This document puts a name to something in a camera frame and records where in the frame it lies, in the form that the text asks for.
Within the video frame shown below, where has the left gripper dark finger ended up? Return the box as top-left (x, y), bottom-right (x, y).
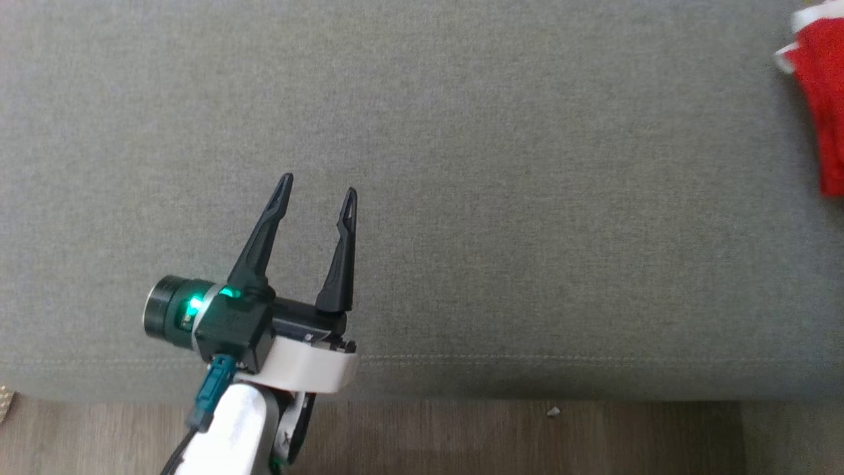
top-left (315, 187), bottom-right (359, 315)
top-left (227, 172), bottom-right (295, 301)

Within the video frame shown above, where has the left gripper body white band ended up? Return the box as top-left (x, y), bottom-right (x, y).
top-left (253, 296), bottom-right (361, 395)

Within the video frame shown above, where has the red white numbered jersey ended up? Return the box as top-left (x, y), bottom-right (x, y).
top-left (773, 0), bottom-right (844, 199)

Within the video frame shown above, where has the grey sofa seat cushion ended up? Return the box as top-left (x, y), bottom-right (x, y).
top-left (0, 0), bottom-right (844, 405)

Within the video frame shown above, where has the teal left camera connector cable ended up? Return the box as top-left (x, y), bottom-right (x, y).
top-left (160, 354), bottom-right (237, 475)

